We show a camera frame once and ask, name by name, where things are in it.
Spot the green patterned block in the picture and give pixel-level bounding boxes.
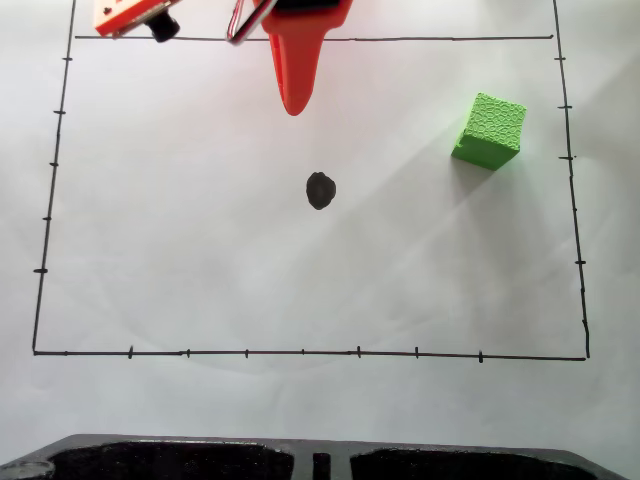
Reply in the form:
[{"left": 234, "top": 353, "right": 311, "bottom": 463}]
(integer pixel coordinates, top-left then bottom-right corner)
[{"left": 450, "top": 91, "right": 529, "bottom": 173}]

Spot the black dot mark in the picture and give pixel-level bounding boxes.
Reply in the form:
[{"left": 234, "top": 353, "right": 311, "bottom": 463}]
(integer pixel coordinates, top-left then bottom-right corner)
[{"left": 305, "top": 171, "right": 338, "bottom": 211}]

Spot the white paper sheet drawn rectangle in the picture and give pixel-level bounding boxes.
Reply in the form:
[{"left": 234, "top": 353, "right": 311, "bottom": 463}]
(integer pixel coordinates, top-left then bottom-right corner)
[{"left": 0, "top": 0, "right": 640, "bottom": 474}]

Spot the black white red motor cable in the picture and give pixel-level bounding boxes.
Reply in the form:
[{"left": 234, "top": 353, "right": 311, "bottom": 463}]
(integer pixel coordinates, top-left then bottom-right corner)
[{"left": 224, "top": 0, "right": 277, "bottom": 47}]

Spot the orange gripper camera box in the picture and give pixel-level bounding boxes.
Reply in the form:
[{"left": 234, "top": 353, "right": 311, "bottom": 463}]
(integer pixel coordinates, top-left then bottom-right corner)
[{"left": 93, "top": 0, "right": 182, "bottom": 44}]

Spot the black plastic base frame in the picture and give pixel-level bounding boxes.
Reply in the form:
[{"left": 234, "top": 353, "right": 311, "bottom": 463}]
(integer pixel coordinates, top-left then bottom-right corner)
[{"left": 0, "top": 433, "right": 640, "bottom": 480}]

